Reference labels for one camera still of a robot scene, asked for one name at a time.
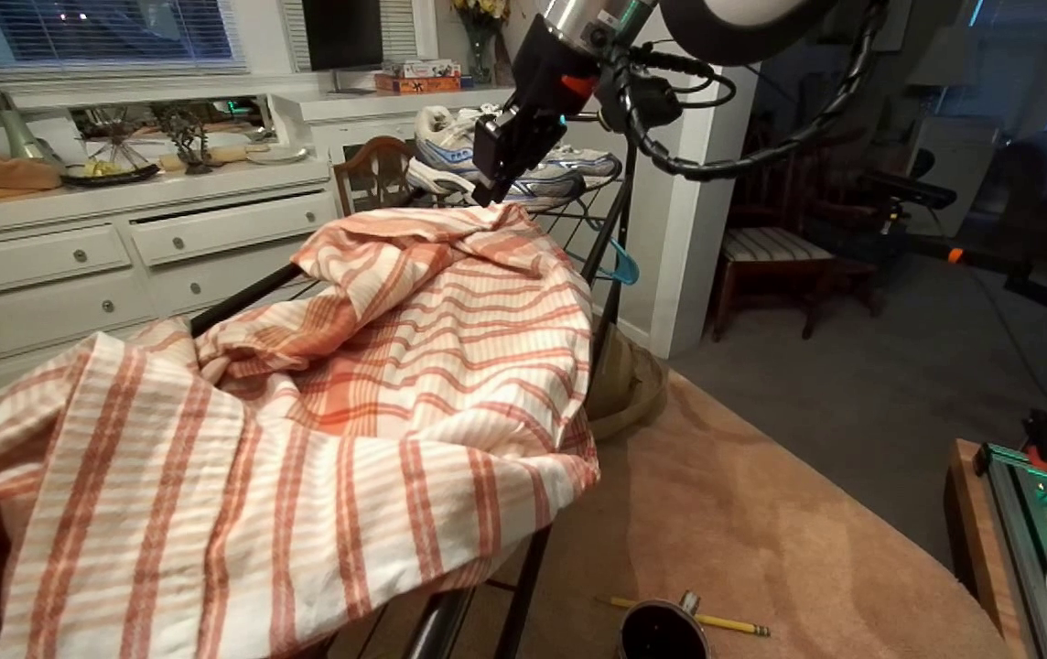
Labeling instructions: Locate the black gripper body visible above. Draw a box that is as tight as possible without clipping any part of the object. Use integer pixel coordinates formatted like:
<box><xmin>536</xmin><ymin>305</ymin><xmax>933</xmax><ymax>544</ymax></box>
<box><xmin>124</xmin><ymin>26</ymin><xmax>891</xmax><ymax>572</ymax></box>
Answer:
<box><xmin>471</xmin><ymin>19</ymin><xmax>599</xmax><ymax>202</ymax></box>

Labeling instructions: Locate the red striped white blanket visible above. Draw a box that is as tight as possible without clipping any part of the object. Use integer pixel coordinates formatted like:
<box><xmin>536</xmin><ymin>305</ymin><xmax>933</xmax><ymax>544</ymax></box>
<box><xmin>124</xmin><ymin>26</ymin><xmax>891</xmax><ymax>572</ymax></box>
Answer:
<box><xmin>0</xmin><ymin>206</ymin><xmax>597</xmax><ymax>659</ymax></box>

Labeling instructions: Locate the teal plastic hanger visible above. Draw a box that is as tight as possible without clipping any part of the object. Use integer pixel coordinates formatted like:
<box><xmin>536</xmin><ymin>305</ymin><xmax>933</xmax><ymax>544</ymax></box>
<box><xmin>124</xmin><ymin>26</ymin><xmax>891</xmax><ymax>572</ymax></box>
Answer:
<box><xmin>606</xmin><ymin>242</ymin><xmax>641</xmax><ymax>285</ymax></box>

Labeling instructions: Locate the dark wooden chair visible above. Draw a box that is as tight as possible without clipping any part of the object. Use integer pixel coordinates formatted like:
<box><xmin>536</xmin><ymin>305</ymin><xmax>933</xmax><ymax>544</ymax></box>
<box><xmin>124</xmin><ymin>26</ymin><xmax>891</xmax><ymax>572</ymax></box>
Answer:
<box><xmin>709</xmin><ymin>152</ymin><xmax>877</xmax><ymax>338</ymax></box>

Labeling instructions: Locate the tan suede tablecloth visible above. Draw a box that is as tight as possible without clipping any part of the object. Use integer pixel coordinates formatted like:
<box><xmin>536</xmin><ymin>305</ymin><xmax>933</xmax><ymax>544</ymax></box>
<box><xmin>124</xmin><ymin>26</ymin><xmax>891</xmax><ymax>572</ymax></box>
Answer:
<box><xmin>521</xmin><ymin>374</ymin><xmax>1009</xmax><ymax>659</ymax></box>

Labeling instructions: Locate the yellow pencil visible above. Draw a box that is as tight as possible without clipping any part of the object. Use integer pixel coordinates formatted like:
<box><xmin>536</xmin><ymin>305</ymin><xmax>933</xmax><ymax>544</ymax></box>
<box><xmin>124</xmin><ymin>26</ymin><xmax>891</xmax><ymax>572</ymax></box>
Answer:
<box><xmin>604</xmin><ymin>598</ymin><xmax>774</xmax><ymax>638</ymax></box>

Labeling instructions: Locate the black cup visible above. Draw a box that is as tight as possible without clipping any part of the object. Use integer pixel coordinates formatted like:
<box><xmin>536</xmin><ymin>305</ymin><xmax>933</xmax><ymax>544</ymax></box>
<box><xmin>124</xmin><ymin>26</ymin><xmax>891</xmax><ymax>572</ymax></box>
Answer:
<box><xmin>621</xmin><ymin>605</ymin><xmax>706</xmax><ymax>659</ymax></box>

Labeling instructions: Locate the white drawer dresser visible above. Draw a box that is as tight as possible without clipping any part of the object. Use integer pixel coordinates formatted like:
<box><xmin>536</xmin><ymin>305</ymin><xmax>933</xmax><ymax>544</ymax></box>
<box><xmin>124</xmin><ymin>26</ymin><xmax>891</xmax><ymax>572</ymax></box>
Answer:
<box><xmin>0</xmin><ymin>162</ymin><xmax>335</xmax><ymax>385</ymax></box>

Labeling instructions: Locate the aluminium rail base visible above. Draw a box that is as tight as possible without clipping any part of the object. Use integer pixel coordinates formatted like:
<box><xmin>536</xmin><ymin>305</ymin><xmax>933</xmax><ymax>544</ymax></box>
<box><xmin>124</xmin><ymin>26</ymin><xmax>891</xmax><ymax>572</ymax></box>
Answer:
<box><xmin>976</xmin><ymin>444</ymin><xmax>1047</xmax><ymax>659</ymax></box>

